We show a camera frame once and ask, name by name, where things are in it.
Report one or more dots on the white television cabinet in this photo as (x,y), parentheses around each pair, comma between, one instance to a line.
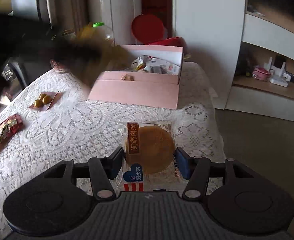
(261,100)

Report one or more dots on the beige curtain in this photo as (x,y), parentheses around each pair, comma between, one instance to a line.
(77,5)

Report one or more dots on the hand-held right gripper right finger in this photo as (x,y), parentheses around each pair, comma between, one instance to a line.
(182,165)

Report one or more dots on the red plastic container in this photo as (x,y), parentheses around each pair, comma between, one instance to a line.
(170,43)

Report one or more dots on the clear packet with round pastry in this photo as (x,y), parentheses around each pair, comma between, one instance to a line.
(149,150)

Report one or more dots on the pink pouch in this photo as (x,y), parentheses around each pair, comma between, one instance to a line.
(261,73)

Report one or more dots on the clear packet of green olives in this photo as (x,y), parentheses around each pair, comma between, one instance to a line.
(43,100)

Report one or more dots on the yellow snack packet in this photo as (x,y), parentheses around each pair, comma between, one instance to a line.
(113,58)

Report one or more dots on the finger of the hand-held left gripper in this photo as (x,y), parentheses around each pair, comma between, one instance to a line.
(82,51)

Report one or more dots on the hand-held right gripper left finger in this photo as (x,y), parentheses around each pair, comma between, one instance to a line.
(117,163)

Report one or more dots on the green candy dispenser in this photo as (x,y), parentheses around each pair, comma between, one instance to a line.
(107,33)

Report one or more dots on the white black-print snack packet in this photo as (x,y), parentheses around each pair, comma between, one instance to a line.
(163,67)

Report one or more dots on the white lace tablecloth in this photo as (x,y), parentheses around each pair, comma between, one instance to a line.
(74,130)

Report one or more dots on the red noodle snack packet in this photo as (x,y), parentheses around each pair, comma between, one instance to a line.
(5,131)

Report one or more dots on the white router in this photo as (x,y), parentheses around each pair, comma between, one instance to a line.
(278,67)

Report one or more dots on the glass jar with gold lid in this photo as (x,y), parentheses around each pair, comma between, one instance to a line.
(59,68)

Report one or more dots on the pink cardboard box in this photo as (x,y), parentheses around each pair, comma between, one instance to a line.
(137,93)

